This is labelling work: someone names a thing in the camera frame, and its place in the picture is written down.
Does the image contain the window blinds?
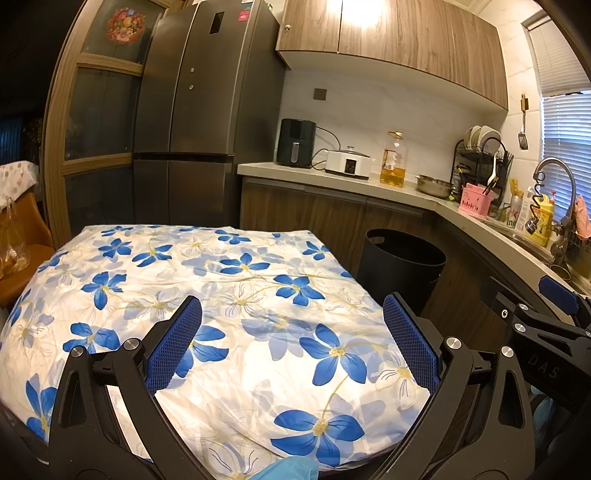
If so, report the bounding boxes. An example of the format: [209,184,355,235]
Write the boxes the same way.
[526,14,591,227]

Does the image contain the yellow detergent bottle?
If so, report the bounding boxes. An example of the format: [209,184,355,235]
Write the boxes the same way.
[531,194,556,247]

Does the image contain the pink cloth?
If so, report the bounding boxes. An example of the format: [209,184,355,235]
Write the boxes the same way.
[575,196,591,241]

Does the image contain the grey steel refrigerator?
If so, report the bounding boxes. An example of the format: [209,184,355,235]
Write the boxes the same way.
[133,0,287,232]

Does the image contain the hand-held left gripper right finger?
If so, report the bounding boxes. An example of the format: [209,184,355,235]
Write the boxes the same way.
[369,292,539,480]

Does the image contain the round floral door decal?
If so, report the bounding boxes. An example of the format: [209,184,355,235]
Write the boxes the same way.
[106,7,147,44]

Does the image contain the black air fryer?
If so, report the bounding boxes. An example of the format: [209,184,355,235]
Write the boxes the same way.
[276,118,317,168]

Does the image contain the person's left hand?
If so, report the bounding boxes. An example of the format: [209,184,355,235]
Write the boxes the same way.
[253,456,320,480]

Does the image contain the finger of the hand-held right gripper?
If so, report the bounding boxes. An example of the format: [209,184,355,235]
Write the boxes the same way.
[539,276,591,326]
[482,276,550,334]

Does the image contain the wooden glass panel door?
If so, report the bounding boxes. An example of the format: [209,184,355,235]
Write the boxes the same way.
[44,0,167,250]

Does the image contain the blue floral tablecloth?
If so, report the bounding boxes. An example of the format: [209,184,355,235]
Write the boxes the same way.
[0,224,439,480]

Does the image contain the clear plastic bag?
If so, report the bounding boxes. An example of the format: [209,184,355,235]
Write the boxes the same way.
[0,196,31,278]

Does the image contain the cooking oil bottle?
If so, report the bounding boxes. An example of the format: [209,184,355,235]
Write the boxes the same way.
[379,131,410,188]

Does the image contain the pink utensil holder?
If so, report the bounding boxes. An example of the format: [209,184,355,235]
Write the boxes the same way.
[458,183,495,220]

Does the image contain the black trash bin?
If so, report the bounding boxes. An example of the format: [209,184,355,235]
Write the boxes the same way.
[358,228,447,319]

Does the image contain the grey kitchen countertop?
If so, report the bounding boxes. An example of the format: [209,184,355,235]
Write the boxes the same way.
[238,161,591,296]

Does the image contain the wooden wall cabinets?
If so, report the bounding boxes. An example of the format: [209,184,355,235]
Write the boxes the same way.
[276,0,509,112]

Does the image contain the orange chair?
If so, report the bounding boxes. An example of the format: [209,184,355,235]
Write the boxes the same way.
[0,191,56,308]

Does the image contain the steel sink faucet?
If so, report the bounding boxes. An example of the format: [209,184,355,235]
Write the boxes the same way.
[533,158,579,269]

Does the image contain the steel bowl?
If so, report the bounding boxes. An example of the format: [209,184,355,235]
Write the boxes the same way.
[414,174,455,199]

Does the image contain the hanging metal spatula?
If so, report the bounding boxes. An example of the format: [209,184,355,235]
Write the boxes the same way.
[518,95,529,151]

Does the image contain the white plastic bottle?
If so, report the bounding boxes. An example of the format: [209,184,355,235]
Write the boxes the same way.
[515,187,536,232]

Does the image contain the wooden base cabinets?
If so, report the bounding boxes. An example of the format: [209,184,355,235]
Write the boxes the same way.
[240,178,591,370]

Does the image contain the white electric cooker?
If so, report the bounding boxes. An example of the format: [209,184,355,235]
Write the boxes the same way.
[324,146,371,181]

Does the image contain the black dish rack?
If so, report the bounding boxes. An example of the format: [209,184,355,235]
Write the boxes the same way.
[451,126,514,208]

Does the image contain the person's right hand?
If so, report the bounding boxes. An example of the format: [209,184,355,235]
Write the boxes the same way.
[530,388,557,462]

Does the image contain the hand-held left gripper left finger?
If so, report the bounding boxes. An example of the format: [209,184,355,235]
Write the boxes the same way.
[48,295,218,480]

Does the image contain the dotted chair cover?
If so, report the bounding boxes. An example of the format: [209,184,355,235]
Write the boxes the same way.
[0,161,40,208]

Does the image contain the black power cable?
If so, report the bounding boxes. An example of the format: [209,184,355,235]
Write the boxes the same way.
[310,128,342,171]

